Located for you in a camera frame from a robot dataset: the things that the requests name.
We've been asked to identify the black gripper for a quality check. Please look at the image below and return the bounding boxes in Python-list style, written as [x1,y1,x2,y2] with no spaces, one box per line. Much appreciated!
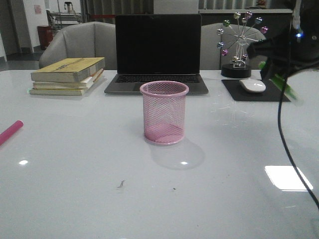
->
[247,0,319,81]

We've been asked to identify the green highlighter pen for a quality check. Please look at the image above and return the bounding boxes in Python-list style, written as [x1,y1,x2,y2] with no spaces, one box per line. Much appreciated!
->
[258,60,304,106]

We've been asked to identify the pink highlighter pen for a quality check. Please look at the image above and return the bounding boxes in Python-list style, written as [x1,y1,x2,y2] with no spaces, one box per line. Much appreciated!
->
[0,120,23,145]

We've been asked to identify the pink mesh pen holder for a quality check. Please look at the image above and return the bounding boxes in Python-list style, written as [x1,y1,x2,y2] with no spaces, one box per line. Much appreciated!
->
[140,81,189,145]

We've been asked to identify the black mouse pad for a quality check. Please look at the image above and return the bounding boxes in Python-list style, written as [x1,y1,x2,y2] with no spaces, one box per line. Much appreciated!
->
[221,79,281,102]

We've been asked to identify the white computer mouse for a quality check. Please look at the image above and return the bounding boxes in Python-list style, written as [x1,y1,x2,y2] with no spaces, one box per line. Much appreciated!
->
[239,78,266,93]

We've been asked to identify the ferris wheel desk ornament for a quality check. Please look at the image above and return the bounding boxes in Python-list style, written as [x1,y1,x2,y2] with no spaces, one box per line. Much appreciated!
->
[216,10,269,79]

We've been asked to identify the grey right armchair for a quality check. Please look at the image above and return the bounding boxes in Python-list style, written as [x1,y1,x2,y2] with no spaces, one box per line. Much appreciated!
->
[200,23,266,70]

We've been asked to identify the grey armchair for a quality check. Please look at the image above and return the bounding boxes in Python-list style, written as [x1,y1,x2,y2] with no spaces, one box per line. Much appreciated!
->
[200,23,266,70]
[39,21,117,70]

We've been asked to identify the grey laptop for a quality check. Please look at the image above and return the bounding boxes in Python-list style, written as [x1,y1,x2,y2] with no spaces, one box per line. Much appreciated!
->
[104,13,208,95]

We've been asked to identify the grey left armchair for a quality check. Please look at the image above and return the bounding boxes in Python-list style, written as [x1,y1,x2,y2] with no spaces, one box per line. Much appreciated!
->
[39,21,117,70]

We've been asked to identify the middle book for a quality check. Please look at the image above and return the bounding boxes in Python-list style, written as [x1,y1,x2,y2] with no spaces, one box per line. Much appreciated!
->
[33,69,104,89]

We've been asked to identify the top yellow book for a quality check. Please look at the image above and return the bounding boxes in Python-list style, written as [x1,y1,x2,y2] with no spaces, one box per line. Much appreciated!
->
[31,57,105,83]

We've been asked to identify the metal cart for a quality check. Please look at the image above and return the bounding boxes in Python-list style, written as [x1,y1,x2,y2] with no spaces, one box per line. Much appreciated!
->
[45,0,82,29]

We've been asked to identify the red trash bin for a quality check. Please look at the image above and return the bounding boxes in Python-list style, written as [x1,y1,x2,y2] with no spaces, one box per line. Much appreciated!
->
[37,25,53,50]

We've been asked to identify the bottom book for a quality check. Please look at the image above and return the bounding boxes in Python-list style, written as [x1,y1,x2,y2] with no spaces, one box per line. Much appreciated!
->
[29,80,98,96]

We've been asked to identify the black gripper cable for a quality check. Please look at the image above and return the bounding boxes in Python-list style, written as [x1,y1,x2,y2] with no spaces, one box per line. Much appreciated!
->
[277,62,319,211]

